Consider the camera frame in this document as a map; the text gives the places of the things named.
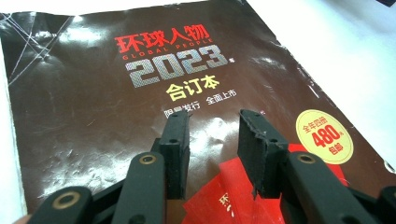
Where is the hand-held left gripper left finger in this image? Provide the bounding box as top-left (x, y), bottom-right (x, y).
top-left (158, 109), bottom-right (191, 201)

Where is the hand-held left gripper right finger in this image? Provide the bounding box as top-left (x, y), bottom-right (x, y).
top-left (236, 108), bottom-right (290, 200)

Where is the dark brown magazine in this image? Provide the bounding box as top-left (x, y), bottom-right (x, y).
top-left (0, 0), bottom-right (396, 224)

